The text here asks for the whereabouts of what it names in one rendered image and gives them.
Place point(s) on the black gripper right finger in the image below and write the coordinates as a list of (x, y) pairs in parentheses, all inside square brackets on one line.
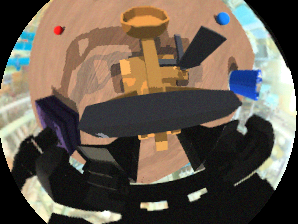
[(199, 141)]

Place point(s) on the red ball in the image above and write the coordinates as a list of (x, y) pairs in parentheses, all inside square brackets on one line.
[(58, 30)]

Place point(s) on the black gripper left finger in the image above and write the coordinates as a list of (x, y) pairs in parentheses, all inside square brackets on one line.
[(123, 153)]

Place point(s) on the blue ball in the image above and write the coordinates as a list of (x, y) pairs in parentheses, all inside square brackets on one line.
[(223, 18)]

